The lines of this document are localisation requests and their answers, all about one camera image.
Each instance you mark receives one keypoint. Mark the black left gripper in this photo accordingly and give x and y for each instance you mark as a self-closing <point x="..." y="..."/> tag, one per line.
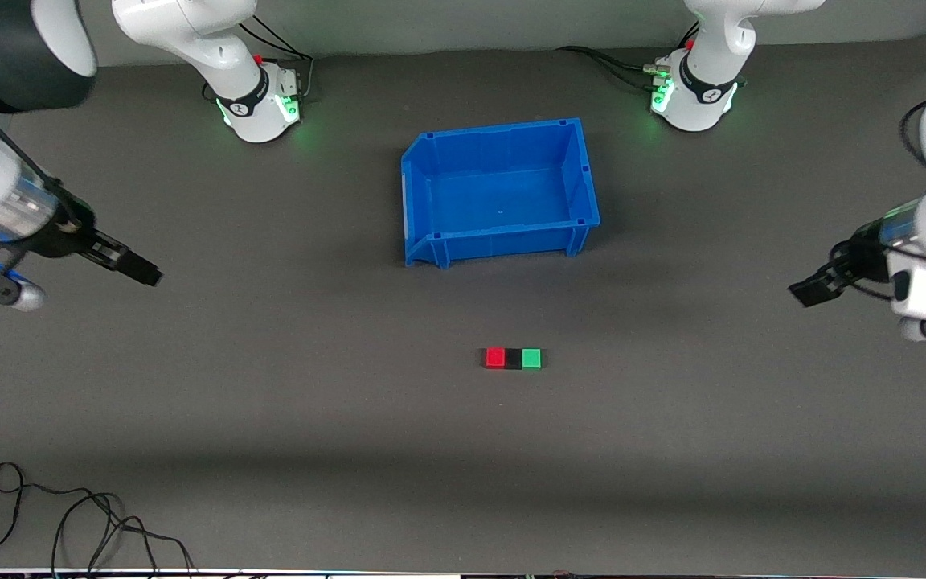
<point x="855" y="259"/>

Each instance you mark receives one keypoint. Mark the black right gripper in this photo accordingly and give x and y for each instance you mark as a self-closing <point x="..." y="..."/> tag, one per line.
<point x="71" y="239"/>

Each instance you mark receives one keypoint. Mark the green cube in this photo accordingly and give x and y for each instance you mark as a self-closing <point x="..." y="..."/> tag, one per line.
<point x="531" y="358"/>

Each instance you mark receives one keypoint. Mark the red cube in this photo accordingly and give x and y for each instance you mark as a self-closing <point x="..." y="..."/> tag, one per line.
<point x="495" y="357"/>

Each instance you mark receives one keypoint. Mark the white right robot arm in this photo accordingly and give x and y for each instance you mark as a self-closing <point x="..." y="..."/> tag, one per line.
<point x="256" y="108"/>

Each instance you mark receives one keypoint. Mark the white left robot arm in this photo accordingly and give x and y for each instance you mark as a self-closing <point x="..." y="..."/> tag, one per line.
<point x="704" y="100"/>

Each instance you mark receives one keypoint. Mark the black cube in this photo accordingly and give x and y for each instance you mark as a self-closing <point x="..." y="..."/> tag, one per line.
<point x="514" y="359"/>

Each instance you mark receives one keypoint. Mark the dark grey table mat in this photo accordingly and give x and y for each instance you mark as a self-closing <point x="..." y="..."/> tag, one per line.
<point x="672" y="450"/>

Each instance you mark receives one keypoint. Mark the blue plastic storage bin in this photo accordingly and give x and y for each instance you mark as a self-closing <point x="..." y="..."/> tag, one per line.
<point x="499" y="193"/>

